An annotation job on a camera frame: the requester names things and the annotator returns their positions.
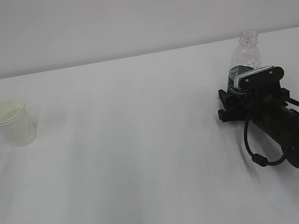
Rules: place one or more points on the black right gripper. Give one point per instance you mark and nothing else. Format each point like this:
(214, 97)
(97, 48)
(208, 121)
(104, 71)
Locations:
(236, 108)

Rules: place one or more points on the clear water bottle green label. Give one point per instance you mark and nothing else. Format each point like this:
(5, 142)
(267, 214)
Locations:
(245, 57)

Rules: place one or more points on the white paper cup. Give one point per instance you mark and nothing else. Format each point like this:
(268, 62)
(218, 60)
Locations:
(16, 123)

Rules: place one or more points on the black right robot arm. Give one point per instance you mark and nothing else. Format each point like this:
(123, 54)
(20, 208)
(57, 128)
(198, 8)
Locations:
(283, 129)

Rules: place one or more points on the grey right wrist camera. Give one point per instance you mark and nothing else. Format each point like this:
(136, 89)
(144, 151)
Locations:
(256, 79)

